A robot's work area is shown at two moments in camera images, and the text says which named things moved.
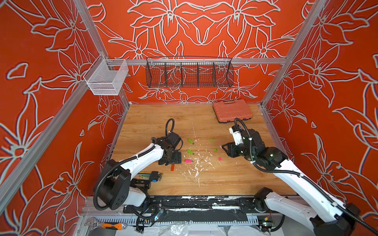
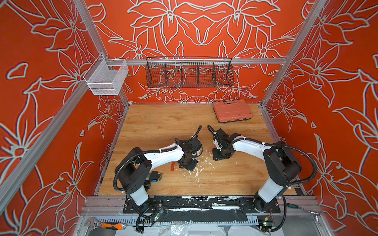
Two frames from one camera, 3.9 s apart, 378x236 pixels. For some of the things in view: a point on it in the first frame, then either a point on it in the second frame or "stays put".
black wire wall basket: [186, 72] stays put
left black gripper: [177, 159] → [191, 168]
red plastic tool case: [228, 110] stays put
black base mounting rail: [251, 204] stays put
